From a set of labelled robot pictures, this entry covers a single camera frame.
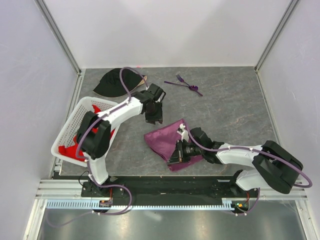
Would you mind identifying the black bucket hat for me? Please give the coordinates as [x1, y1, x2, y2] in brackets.
[93, 68, 144, 98]

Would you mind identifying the left aluminium frame post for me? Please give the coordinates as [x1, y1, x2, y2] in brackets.
[34, 0, 83, 75]

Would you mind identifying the purple fork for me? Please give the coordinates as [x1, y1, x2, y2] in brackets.
[176, 74, 192, 88]

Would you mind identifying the purple cloth napkin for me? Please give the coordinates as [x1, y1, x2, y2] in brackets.
[144, 118, 203, 172]

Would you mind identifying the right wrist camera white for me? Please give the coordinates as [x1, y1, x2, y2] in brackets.
[176, 123, 189, 143]

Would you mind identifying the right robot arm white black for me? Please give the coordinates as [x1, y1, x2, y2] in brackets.
[167, 124, 303, 197]

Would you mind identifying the white plastic basket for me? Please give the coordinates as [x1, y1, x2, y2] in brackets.
[51, 96, 118, 168]

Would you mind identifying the blue cable duct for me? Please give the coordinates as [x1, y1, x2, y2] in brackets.
[46, 199, 236, 211]

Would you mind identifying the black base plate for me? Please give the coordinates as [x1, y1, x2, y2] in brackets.
[81, 176, 258, 205]

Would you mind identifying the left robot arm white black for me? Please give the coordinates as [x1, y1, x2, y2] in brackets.
[75, 83, 166, 197]

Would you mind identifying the aluminium frame post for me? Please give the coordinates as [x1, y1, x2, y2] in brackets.
[34, 0, 83, 75]
[254, 0, 301, 73]

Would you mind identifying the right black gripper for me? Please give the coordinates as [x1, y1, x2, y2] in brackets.
[167, 139, 204, 164]

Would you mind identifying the purple spoon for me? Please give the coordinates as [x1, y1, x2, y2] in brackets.
[164, 81, 203, 97]

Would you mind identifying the red cloth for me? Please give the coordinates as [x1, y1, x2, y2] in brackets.
[58, 105, 115, 162]

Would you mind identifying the right aluminium frame post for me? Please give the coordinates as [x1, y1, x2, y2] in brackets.
[254, 0, 301, 73]

